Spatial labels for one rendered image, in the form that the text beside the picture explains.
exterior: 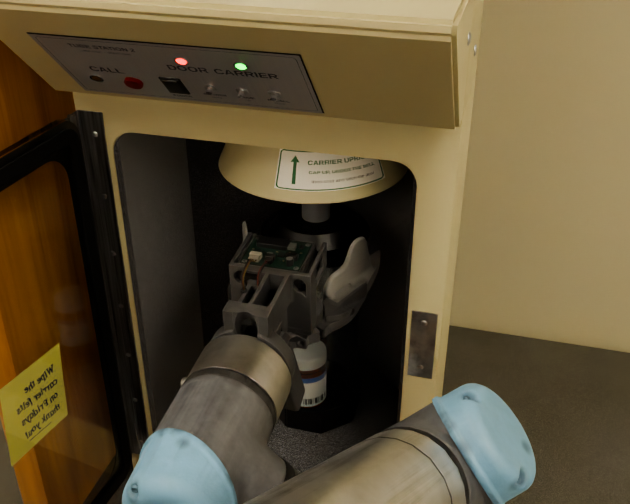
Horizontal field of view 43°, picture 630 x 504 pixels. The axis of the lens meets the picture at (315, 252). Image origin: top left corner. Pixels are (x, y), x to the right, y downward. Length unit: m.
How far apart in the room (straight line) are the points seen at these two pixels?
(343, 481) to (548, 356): 0.78
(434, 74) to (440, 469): 0.23
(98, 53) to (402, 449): 0.33
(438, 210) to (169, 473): 0.29
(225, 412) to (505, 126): 0.63
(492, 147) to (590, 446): 0.39
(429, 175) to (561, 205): 0.50
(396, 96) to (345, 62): 0.05
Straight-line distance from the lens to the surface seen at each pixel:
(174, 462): 0.53
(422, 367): 0.72
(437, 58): 0.49
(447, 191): 0.63
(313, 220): 0.77
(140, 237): 0.76
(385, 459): 0.43
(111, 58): 0.58
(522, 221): 1.12
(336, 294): 0.72
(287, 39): 0.50
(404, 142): 0.62
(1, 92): 0.71
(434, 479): 0.45
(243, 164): 0.70
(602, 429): 1.06
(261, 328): 0.61
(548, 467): 0.99
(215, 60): 0.54
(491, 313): 1.20
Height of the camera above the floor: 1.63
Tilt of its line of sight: 31 degrees down
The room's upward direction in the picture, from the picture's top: straight up
